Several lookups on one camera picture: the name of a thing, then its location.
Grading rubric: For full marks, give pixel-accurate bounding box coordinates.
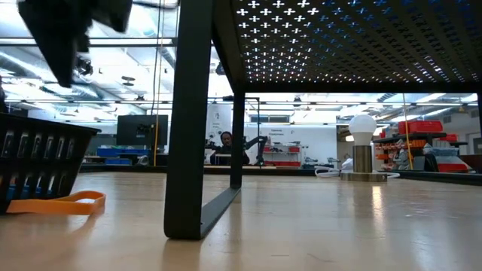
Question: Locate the black overhead rig bar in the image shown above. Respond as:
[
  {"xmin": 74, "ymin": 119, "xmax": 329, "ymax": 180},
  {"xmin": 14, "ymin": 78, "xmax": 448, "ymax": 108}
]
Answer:
[{"xmin": 0, "ymin": 36, "xmax": 178, "ymax": 47}]

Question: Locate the black mesh basket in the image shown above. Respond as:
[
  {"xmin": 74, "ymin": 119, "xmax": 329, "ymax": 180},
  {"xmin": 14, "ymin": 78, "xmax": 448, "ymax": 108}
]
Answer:
[{"xmin": 0, "ymin": 111, "xmax": 102, "ymax": 215}]

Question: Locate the blue background bin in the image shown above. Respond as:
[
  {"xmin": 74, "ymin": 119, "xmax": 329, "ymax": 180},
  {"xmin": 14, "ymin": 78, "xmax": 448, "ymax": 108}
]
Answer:
[{"xmin": 96, "ymin": 147, "xmax": 151, "ymax": 166}]

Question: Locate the orange rubber band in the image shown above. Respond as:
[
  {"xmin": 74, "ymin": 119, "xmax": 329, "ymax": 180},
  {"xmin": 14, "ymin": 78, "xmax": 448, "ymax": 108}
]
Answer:
[{"xmin": 6, "ymin": 190, "xmax": 107, "ymax": 216}]

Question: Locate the black shelf with bins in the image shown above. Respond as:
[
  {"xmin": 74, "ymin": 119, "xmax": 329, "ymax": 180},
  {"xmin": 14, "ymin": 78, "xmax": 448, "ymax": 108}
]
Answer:
[{"xmin": 372, "ymin": 131, "xmax": 470, "ymax": 174}]

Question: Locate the red bin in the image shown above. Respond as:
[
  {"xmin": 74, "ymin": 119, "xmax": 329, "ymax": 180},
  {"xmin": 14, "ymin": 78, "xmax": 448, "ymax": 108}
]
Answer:
[{"xmin": 397, "ymin": 120, "xmax": 444, "ymax": 135}]

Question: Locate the person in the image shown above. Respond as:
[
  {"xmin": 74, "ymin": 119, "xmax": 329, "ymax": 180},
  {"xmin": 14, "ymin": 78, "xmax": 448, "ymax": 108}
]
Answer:
[{"xmin": 209, "ymin": 130, "xmax": 250, "ymax": 166}]

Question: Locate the yellow hanging cord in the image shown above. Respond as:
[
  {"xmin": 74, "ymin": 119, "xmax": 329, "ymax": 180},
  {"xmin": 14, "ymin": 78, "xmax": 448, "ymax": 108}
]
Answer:
[{"xmin": 401, "ymin": 93, "xmax": 414, "ymax": 171}]

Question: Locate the black mounted camera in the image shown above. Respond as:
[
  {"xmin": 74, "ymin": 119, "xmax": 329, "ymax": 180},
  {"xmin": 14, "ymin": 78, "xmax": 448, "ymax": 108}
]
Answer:
[{"xmin": 75, "ymin": 56, "xmax": 95, "ymax": 78}]

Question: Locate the black perforated metal riser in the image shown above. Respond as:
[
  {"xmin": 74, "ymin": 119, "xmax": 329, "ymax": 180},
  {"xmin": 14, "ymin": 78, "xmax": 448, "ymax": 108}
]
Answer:
[{"xmin": 163, "ymin": 0, "xmax": 482, "ymax": 241}]

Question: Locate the black aluminium table frame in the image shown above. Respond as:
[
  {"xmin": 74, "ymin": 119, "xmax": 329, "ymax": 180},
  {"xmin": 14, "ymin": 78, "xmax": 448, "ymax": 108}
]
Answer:
[{"xmin": 78, "ymin": 162, "xmax": 482, "ymax": 186}]

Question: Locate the background robot workstation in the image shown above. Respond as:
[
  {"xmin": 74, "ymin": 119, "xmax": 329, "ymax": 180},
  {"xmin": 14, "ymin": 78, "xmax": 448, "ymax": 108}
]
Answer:
[{"xmin": 203, "ymin": 96, "xmax": 269, "ymax": 166}]

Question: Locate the brass lamp with white bulb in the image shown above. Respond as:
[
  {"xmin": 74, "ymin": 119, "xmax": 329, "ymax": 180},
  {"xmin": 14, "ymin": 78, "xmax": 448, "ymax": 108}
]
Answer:
[{"xmin": 340, "ymin": 113, "xmax": 389, "ymax": 183}]

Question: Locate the background shelf with red bins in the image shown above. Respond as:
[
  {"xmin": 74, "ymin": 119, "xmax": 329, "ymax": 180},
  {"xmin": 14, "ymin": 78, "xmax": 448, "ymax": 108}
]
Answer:
[{"xmin": 262, "ymin": 142, "xmax": 303, "ymax": 167}]

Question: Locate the black monitor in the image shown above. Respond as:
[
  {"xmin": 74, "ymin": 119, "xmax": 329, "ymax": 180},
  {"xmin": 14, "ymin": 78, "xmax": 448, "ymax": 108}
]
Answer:
[{"xmin": 116, "ymin": 114, "xmax": 169, "ymax": 147}]

